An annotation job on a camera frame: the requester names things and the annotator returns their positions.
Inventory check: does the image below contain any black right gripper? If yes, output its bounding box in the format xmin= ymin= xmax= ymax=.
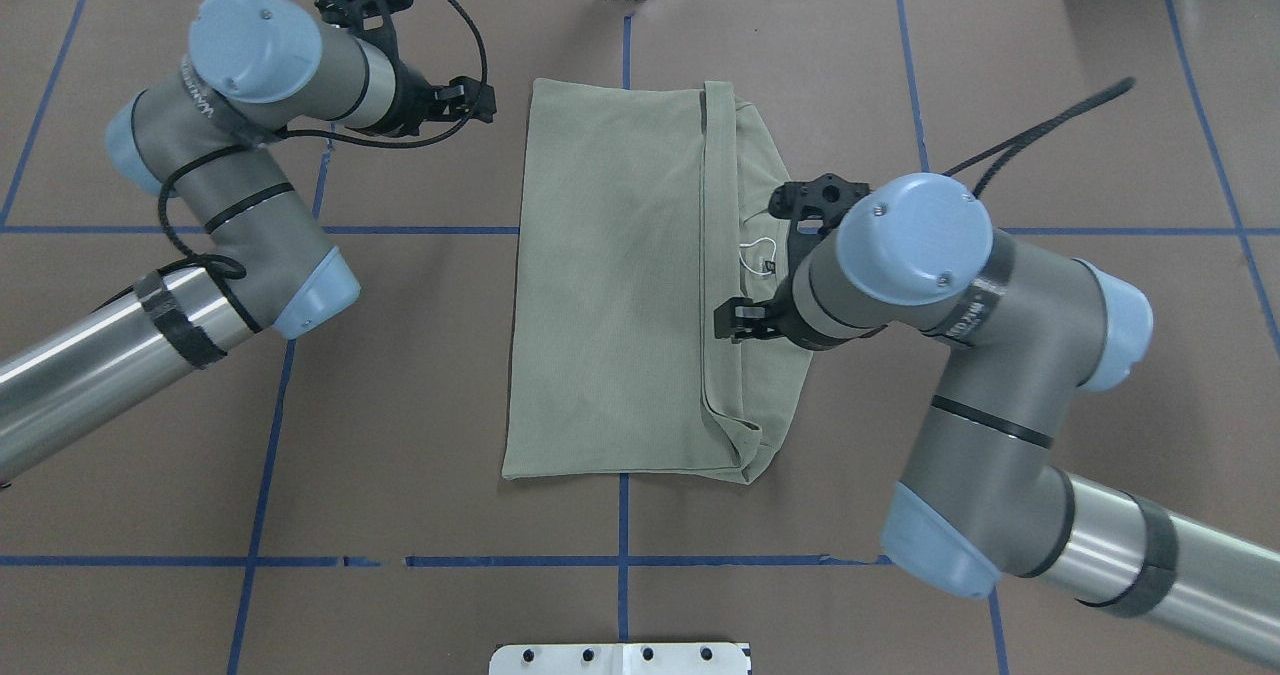
xmin=712 ymin=173 xmax=870 ymax=348

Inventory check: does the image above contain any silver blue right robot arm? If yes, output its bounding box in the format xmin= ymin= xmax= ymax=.
xmin=714 ymin=173 xmax=1279 ymax=669

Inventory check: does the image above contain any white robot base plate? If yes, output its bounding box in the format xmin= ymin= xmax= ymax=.
xmin=488 ymin=642 xmax=753 ymax=674

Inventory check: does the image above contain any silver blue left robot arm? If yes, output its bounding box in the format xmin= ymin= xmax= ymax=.
xmin=1 ymin=0 xmax=497 ymax=485

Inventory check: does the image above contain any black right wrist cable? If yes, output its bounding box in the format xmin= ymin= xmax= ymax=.
xmin=940 ymin=77 xmax=1137 ymax=200

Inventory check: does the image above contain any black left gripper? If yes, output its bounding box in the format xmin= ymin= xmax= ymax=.
xmin=316 ymin=0 xmax=497 ymax=138

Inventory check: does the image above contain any olive green long-sleeve shirt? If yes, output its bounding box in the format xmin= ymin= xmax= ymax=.
xmin=500 ymin=79 xmax=812 ymax=484

